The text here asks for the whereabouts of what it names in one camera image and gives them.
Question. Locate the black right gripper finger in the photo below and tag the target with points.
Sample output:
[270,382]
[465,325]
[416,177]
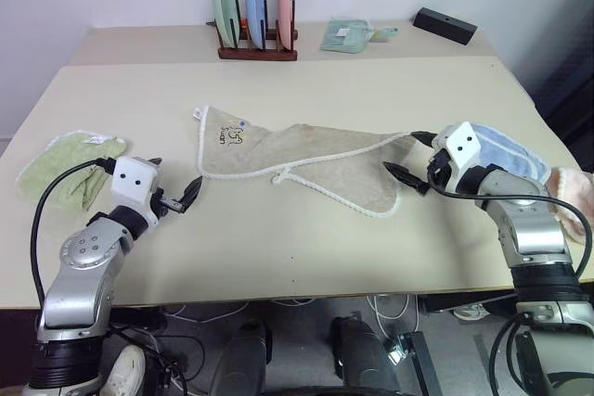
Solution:
[406,175]
[424,137]

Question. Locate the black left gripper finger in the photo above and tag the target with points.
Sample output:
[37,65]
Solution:
[192,189]
[155,161]

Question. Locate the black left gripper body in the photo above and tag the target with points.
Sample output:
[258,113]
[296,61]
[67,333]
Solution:
[163,204]

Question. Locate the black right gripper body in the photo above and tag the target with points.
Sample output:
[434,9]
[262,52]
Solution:
[440,168]

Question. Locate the beige towel with white trim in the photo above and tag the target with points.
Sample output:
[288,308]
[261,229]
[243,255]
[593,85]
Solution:
[325,155]

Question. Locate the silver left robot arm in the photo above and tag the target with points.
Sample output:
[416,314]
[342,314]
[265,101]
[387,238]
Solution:
[79,275]

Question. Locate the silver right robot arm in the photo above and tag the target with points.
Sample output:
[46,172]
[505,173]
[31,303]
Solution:
[533,229]

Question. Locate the blue cloth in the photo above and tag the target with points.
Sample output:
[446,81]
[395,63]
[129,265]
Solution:
[510,155]

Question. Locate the green cloth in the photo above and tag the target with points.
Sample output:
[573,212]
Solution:
[55,169]

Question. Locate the teal cloth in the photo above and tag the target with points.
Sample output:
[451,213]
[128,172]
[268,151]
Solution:
[343,39]

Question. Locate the pink cloth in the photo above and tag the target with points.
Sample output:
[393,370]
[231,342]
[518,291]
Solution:
[571,182]

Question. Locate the small pale blue cloth item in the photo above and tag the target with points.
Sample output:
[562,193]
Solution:
[385,33]

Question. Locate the long black box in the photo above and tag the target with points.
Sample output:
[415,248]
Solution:
[445,25]

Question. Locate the white shoe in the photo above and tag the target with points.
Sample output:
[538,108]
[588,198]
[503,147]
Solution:
[471,311]
[123,368]

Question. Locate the dark wooden plate rack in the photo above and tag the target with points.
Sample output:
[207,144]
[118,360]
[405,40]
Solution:
[260,54]

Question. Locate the dark rounded shape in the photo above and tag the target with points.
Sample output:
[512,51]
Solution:
[362,359]
[243,359]

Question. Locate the black metal table leg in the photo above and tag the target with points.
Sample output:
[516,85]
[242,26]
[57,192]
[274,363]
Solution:
[422,368]

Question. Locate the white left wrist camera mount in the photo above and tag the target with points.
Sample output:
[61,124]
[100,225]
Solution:
[132,178]

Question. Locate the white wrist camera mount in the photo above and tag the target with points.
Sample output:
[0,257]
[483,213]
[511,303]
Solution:
[459,141]
[132,178]

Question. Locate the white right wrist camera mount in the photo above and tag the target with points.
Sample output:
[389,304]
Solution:
[459,141]

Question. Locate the black table frame bar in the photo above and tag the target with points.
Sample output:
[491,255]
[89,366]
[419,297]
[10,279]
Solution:
[436,303]

